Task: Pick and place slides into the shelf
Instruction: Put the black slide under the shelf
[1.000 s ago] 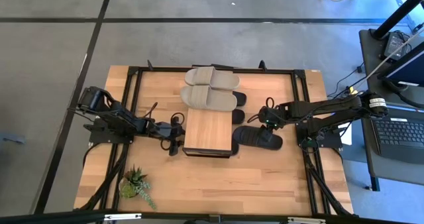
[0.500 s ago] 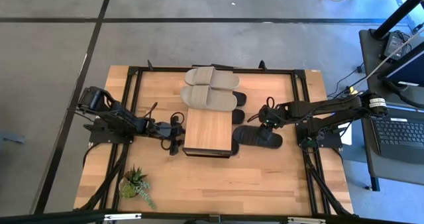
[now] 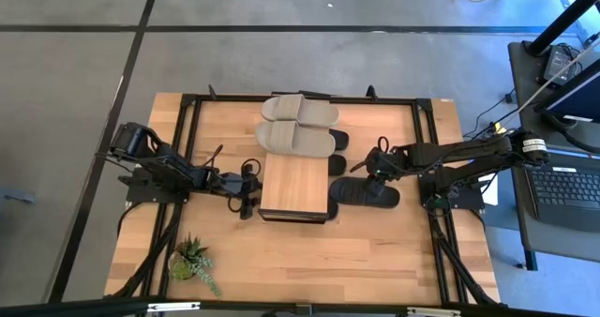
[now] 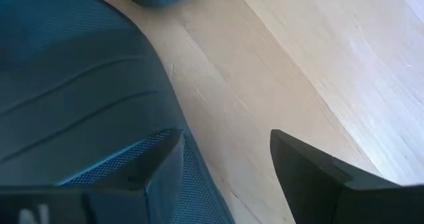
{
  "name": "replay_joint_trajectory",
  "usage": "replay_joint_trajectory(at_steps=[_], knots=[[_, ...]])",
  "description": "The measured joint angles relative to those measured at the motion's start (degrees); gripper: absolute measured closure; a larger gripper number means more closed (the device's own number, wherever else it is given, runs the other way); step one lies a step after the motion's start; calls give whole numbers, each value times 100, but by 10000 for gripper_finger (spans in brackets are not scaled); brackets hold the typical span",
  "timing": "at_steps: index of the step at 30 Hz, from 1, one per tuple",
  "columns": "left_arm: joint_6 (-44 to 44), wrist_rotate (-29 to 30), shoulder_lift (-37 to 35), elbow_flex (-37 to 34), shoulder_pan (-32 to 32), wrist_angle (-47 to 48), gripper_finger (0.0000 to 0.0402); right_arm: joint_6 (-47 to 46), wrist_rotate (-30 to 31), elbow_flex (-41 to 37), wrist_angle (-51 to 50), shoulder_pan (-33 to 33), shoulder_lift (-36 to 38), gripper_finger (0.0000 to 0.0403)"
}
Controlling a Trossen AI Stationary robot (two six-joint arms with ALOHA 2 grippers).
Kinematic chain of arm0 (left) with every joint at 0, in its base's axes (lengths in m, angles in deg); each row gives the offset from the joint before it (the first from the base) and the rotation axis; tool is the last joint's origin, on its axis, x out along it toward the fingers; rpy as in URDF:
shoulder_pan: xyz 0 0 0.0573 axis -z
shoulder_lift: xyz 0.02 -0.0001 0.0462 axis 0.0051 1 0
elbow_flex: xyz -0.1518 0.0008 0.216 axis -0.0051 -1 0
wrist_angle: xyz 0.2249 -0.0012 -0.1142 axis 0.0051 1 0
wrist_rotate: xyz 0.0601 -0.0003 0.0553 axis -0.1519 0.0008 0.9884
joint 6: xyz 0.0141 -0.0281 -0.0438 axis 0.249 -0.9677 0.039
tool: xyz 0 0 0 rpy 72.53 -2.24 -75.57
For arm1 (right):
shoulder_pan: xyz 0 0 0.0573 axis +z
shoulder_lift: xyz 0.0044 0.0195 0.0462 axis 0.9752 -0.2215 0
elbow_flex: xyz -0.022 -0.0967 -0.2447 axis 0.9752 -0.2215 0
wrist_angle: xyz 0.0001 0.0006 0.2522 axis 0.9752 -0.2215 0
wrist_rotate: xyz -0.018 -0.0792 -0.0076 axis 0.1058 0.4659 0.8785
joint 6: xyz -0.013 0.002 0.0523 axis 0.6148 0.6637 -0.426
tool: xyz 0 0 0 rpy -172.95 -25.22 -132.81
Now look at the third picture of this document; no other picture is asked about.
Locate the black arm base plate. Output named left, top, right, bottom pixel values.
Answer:
left=119, top=169, right=191, bottom=204
left=418, top=171, right=486, bottom=211

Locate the dark grey side desk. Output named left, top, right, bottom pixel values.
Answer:
left=508, top=39, right=600, bottom=152
left=509, top=146, right=600, bottom=264

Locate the small potted green plant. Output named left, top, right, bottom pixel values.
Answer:
left=168, top=234, right=224, bottom=299

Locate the black floor cable with plug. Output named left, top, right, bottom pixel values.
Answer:
left=462, top=87, right=521, bottom=143

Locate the black power adapter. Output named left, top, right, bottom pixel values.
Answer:
left=542, top=44, right=583, bottom=86

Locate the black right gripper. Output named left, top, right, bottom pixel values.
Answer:
left=364, top=147, right=410, bottom=192

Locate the wooden shelf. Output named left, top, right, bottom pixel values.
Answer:
left=257, top=90, right=331, bottom=224

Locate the dark computer monitor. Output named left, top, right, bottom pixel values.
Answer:
left=533, top=56, right=600, bottom=126

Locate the black desk leg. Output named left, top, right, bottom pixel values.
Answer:
left=520, top=249, right=539, bottom=272

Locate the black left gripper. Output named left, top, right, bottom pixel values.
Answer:
left=208, top=170, right=262, bottom=220

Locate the grey slide sandal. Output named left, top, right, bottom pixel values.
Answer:
left=255, top=119, right=337, bottom=159
left=261, top=94, right=340, bottom=128

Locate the black camera rig beam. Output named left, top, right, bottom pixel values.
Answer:
left=0, top=296, right=600, bottom=317

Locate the thin white cable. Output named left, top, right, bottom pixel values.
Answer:
left=515, top=38, right=600, bottom=116

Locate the white paper sheet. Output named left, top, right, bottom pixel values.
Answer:
left=482, top=178, right=500, bottom=206

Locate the silver metal bracket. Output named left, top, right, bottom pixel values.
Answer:
left=406, top=307, right=463, bottom=317
left=147, top=301, right=202, bottom=313

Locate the black keyboard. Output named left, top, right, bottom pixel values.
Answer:
left=529, top=164, right=600, bottom=234

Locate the black slanted pole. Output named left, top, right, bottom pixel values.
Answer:
left=524, top=0, right=600, bottom=56

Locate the black aluminium table frame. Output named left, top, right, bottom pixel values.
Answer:
left=110, top=84, right=505, bottom=309

